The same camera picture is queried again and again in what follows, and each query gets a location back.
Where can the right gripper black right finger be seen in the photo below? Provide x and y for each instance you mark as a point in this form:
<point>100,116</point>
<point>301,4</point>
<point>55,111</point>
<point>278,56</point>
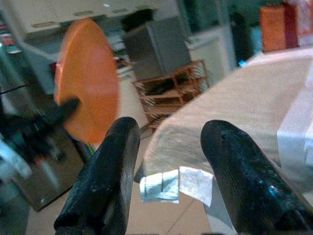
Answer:
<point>247,176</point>

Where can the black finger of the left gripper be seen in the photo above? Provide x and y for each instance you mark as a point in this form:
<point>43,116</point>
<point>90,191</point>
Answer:
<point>64,109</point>

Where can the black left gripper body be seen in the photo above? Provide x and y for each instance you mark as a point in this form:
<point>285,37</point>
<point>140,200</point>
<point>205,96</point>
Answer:
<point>27,134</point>

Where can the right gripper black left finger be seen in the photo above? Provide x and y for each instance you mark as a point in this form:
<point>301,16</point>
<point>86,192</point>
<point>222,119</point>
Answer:
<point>102,176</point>

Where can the orange round plate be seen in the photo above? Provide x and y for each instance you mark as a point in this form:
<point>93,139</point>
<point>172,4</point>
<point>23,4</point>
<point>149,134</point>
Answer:
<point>88,80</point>

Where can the white cloth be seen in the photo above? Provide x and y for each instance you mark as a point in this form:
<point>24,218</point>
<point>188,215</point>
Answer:
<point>296,132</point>

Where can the beige tablecloth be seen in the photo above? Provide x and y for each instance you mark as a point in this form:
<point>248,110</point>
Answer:
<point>232,110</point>

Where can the white kitchen counter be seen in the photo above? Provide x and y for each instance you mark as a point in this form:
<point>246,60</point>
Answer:
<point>61,12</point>

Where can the wooden slatted rack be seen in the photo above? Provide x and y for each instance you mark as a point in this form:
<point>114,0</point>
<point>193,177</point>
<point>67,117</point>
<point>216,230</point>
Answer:
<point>171,90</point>

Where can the grey square cabinet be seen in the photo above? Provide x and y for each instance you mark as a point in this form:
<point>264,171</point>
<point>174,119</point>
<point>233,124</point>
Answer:
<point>159,46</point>

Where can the white low cabinet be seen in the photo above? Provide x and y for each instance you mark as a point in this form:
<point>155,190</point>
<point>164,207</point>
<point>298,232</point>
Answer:
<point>210,46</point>

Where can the orange bag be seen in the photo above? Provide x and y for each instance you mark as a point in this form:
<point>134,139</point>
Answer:
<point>276,27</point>

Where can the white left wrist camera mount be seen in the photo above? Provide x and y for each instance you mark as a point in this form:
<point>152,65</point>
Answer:
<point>12,159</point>

